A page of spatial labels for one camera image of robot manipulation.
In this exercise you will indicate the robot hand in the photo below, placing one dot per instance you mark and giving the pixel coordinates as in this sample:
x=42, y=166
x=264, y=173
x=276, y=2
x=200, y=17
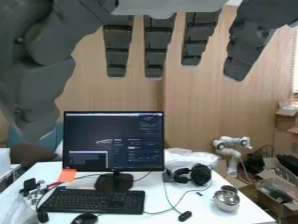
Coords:
x=40, y=50

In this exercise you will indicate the black monitor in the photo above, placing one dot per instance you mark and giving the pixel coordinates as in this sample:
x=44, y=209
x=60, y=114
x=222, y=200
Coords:
x=113, y=140

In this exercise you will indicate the orange paper note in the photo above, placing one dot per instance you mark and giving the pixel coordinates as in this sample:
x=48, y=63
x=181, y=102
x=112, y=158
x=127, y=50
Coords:
x=67, y=175

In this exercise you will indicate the white plastic bag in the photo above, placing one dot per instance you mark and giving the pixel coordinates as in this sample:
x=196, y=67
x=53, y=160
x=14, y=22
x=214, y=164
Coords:
x=191, y=157

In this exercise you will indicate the black keyboard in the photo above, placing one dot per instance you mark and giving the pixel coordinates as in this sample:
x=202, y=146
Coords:
x=93, y=201

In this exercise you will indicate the black mouse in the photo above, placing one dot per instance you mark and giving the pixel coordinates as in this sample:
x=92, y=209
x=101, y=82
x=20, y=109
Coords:
x=84, y=219

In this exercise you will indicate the black headphones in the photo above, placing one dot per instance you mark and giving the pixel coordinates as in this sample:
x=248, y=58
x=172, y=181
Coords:
x=200, y=174

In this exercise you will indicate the small white jointed device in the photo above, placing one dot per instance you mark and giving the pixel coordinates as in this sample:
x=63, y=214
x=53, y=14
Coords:
x=230, y=151

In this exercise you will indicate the white desk with monitor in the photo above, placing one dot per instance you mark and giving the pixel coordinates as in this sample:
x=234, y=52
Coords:
x=195, y=203

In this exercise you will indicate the small black plug device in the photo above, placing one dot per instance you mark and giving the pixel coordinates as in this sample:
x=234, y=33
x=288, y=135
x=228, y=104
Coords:
x=185, y=216

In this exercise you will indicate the metal bowl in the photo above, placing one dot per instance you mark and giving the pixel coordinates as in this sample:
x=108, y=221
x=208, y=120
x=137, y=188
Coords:
x=226, y=201

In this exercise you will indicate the cardboard box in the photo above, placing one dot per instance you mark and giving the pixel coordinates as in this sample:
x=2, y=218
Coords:
x=277, y=193

